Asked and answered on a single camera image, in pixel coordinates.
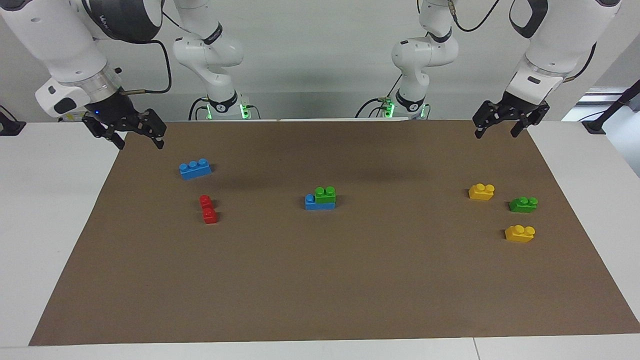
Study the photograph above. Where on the black table clamp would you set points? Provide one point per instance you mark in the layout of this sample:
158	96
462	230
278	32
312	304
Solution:
10	127

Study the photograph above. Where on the blue toy building block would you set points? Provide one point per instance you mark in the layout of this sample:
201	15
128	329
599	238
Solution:
195	171
311	202

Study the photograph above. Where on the yellow toy building block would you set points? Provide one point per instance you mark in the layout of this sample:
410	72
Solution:
481	193
519	234

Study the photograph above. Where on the black clamp with rod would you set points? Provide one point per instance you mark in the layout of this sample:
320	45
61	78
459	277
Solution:
595	125

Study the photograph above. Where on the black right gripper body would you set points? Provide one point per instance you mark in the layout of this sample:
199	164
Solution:
117	112

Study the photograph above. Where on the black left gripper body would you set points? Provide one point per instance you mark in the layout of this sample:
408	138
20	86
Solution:
520	107

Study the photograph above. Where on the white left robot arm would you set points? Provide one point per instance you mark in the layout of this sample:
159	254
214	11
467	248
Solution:
560	40

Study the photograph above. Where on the brown table mat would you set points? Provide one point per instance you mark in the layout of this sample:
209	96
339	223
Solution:
320	280

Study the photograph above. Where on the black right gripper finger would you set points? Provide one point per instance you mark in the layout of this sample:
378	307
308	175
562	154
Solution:
157	130
100	129

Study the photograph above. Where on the green toy building block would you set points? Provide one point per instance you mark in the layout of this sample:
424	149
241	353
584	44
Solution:
522	205
325	196

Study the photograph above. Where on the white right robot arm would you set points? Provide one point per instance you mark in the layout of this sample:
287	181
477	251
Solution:
55	45

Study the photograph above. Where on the red toy building block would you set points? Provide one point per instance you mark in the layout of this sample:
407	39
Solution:
210	216
206	202

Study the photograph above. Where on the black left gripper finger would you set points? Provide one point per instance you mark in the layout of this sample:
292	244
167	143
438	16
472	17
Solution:
525	124
482	120

